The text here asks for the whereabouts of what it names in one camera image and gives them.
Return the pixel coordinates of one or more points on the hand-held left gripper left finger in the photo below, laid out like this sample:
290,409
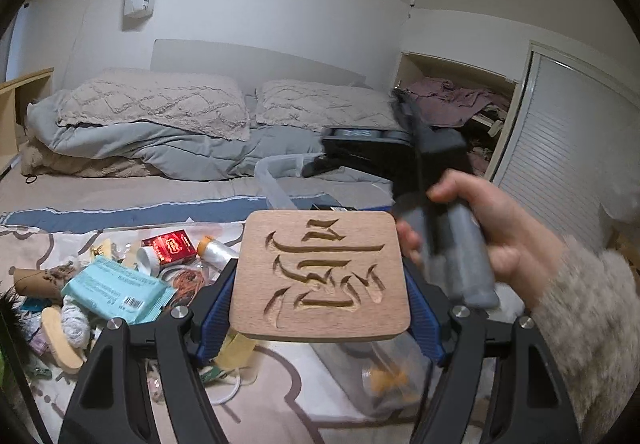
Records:
215,319

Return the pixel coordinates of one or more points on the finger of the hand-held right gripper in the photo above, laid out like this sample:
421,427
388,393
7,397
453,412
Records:
327,167

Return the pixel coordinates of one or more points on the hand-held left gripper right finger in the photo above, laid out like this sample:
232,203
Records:
425,319

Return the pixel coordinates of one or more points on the clear plastic storage bin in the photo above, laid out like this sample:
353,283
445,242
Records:
270,186

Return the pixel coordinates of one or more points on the carved wooden coaster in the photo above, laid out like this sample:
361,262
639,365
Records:
320,274

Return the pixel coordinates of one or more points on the person's right forearm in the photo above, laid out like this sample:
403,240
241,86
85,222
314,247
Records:
575,324

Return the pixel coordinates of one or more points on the person's right hand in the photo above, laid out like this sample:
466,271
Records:
515,234

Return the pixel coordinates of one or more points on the yellow plastic piece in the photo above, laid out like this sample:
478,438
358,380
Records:
235,349

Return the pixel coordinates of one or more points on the red rubber bands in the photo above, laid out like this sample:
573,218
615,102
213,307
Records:
187,281

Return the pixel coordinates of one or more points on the pile of clothes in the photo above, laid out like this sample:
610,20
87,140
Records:
450,97

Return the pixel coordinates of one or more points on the beige textured pillow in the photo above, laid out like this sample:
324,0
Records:
325,104
150,99

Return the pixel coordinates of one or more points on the white bottle orange cap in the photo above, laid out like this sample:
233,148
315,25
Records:
217,251

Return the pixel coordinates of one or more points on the red box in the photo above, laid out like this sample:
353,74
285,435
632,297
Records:
170,246

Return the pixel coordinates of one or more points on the wooden closet niche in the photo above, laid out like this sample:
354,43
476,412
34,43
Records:
407,69

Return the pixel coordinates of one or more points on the printed blanket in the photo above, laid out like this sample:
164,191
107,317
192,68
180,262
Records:
280,399

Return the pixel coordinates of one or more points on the teal wipes packet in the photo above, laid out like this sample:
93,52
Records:
115,289

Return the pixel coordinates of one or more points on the white louvered door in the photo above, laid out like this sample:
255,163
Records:
560,134

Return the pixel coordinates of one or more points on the white headboard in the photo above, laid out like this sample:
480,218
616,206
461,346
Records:
250,59

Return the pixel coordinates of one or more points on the white yarn ball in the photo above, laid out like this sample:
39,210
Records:
75,329

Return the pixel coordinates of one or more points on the grey duvet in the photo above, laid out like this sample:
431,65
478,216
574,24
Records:
175,149

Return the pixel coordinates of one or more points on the oval wooden box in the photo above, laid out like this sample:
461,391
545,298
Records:
60,344

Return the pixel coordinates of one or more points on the beige folded blanket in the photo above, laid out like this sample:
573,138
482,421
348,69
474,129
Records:
75,167

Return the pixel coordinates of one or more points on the black feather duster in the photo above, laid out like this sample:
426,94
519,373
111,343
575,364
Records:
7,306

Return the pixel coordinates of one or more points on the wooden bedside shelf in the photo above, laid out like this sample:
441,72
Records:
30,84

